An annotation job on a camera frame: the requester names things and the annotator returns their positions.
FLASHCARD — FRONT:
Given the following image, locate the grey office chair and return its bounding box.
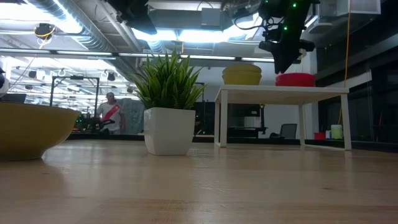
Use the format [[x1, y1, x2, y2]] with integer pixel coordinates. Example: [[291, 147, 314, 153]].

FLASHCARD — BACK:
[[269, 123, 298, 140]]

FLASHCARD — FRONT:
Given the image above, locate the grey ceiling box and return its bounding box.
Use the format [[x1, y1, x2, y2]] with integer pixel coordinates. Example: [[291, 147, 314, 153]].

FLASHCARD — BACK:
[[200, 7, 222, 27]]

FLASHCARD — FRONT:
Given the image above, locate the black ceiling sensor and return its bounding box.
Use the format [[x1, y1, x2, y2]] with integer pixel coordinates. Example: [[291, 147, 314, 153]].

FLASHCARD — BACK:
[[33, 22, 57, 40]]

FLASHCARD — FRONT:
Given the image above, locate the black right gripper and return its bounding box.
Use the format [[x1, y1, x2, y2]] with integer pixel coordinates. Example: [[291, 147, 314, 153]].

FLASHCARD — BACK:
[[259, 24, 315, 74]]

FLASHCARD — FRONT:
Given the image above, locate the white ceiling box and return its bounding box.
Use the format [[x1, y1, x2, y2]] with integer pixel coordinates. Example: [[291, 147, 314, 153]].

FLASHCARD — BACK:
[[317, 0, 382, 16]]

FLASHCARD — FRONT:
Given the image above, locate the black monitor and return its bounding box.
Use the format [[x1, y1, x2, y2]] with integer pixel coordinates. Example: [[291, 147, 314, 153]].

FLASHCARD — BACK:
[[228, 104, 261, 118]]

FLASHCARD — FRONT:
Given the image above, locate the white perforated metal shelf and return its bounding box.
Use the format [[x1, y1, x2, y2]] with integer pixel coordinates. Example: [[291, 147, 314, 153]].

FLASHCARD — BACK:
[[213, 84, 353, 151]]

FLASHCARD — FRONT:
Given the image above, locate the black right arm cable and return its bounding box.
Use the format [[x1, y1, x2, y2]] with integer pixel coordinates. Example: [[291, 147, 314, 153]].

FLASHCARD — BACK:
[[233, 12, 272, 32]]

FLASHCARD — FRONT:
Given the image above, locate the grey curtain panel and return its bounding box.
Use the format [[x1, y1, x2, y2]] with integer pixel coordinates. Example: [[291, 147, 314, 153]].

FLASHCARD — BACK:
[[119, 98, 146, 135]]

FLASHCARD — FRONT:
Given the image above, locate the large silver air duct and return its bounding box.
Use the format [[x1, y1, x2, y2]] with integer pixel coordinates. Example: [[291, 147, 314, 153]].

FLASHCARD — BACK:
[[27, 0, 137, 78]]

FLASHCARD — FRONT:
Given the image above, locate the black metal stand frame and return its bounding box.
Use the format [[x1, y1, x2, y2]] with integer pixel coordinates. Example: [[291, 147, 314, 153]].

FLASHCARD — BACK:
[[49, 76, 100, 108]]

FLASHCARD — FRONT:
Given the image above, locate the green and white container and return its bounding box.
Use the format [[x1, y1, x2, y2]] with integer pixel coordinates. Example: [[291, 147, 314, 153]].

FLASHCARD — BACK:
[[330, 124, 344, 140]]

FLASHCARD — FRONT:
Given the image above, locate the ceiling light strip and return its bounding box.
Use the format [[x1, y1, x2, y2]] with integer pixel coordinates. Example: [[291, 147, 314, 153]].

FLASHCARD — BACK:
[[118, 52, 276, 62]]

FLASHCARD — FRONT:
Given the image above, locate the artificial plant in white pot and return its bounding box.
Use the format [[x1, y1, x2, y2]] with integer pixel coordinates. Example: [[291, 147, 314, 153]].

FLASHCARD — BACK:
[[130, 49, 208, 156]]

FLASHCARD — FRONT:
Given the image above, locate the dark monitor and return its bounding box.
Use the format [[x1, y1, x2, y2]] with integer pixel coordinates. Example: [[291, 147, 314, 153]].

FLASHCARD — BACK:
[[0, 93, 27, 104]]

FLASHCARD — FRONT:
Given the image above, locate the person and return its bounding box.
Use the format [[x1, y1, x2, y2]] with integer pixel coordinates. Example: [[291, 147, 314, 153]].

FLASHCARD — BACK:
[[95, 91, 127, 134]]

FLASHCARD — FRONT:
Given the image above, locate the black machine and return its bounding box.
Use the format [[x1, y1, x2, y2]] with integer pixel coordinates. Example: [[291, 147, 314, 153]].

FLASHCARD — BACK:
[[74, 114, 116, 134]]

